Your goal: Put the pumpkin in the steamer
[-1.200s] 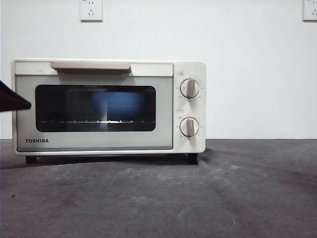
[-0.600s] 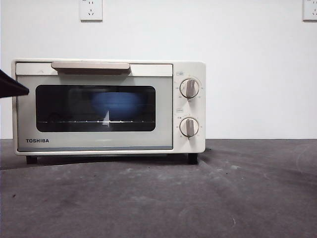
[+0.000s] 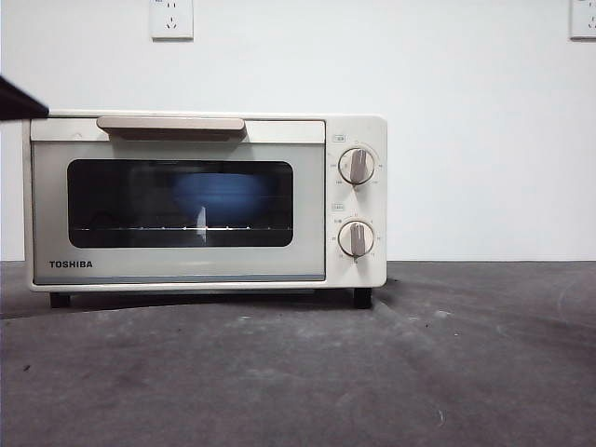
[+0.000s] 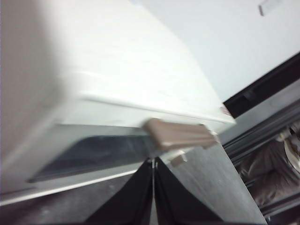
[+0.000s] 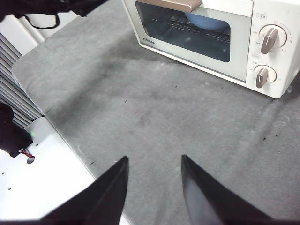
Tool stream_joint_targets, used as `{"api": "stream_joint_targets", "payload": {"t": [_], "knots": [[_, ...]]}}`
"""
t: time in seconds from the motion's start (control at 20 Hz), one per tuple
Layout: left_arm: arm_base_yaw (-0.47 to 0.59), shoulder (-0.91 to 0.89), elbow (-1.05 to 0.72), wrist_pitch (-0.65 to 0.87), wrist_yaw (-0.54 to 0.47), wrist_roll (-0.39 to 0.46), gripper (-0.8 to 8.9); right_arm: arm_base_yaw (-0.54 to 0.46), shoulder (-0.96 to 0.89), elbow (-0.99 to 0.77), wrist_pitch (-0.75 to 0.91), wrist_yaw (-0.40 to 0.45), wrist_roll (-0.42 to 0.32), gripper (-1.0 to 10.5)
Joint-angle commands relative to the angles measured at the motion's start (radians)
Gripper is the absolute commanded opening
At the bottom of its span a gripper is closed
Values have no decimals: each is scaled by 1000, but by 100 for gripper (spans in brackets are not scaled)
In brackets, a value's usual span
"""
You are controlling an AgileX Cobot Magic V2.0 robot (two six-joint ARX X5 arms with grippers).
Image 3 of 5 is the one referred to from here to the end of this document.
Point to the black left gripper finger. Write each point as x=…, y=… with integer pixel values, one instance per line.
x=18, y=104

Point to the blue ribbed bowl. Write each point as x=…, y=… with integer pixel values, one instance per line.
x=219, y=193

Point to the cream Toshiba toaster oven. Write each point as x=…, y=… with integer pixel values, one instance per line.
x=356, y=130

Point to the cream oven temperature knob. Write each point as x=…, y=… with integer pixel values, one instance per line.
x=356, y=166

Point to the cream oven timer knob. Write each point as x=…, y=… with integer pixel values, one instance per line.
x=356, y=239

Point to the white wall socket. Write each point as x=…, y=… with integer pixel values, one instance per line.
x=584, y=21
x=171, y=21

